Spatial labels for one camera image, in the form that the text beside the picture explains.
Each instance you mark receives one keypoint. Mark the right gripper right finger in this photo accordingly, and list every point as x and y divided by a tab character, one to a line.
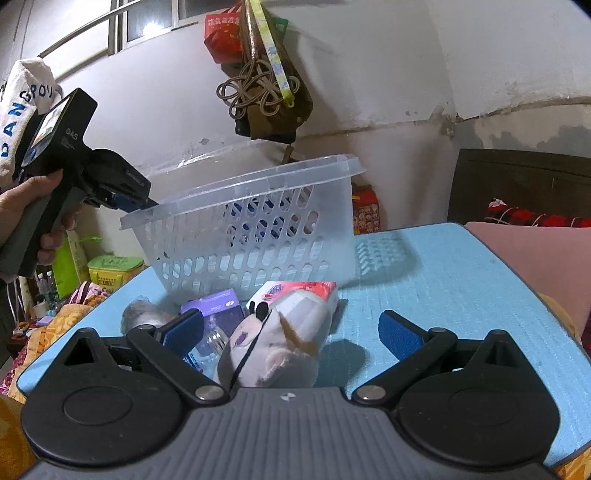
419	353

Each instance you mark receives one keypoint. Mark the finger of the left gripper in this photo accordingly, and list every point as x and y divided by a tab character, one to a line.
130	204

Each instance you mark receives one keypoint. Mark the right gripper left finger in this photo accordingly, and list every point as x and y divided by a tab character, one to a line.
162	350

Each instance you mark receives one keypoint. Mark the clear strawberry label bottle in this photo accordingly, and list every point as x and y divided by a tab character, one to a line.
204	356

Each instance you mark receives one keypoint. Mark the white plastic cup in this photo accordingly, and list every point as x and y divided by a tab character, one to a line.
142	312

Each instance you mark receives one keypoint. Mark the purple small box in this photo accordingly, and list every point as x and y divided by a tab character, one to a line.
220	310

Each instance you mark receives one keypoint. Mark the white plush toy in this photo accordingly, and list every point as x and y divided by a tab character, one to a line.
277	346

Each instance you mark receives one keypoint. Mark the clear plastic basket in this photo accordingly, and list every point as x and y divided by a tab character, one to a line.
291	222

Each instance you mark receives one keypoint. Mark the person left hand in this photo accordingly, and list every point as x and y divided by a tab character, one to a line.
14	202

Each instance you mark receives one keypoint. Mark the yellow green lidded box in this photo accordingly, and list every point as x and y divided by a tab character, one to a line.
111	272

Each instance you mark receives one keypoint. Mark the green paper bag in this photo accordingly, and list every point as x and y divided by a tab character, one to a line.
70	265

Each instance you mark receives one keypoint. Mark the red gift box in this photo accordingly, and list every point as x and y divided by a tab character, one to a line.
366	210

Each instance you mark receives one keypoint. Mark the hanging brown bag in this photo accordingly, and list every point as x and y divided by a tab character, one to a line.
265	95

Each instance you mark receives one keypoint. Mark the pink pillow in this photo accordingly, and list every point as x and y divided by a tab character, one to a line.
553	261

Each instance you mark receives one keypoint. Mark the orange floral blanket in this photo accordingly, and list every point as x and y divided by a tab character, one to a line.
16	455

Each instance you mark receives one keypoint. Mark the red hanging bag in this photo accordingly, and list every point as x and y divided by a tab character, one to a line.
222	35

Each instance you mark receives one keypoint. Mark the dark wooden headboard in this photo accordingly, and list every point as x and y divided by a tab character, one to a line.
540	182

